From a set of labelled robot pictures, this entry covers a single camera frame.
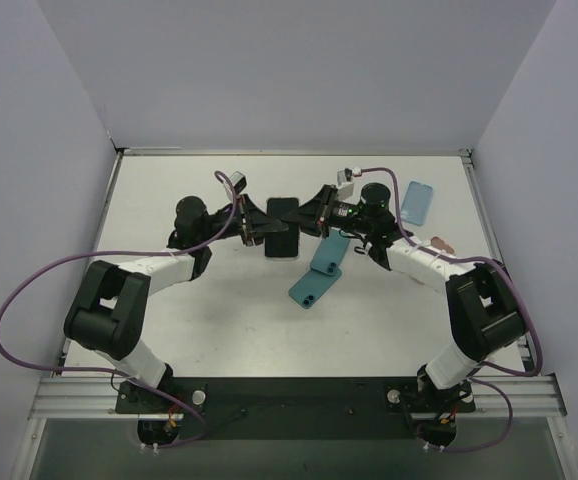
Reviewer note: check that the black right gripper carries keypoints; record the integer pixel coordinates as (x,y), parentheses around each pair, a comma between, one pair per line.
(326,210)

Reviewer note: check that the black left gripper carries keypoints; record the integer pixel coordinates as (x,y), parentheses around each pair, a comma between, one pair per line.
(245,220)

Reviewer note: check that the teal phone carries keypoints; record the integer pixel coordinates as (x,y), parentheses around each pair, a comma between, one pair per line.
(312,286)

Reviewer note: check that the light blue phone case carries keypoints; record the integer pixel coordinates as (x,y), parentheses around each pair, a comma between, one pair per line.
(416,203)

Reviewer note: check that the pink phone case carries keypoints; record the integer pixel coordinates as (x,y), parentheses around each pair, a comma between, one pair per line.
(441,245)

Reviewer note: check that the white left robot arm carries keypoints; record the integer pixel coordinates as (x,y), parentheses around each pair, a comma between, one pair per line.
(108,312)

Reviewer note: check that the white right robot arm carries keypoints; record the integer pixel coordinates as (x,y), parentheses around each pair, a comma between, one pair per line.
(483,313)

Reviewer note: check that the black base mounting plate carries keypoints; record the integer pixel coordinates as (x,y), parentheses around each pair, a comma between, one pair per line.
(320,408)

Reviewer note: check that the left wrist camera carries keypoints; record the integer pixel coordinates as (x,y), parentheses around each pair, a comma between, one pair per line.
(238,181)

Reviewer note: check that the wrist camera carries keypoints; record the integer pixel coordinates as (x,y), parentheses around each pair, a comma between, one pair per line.
(345,182)
(238,181)

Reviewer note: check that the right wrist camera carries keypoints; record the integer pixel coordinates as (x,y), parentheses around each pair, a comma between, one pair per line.
(345,182)

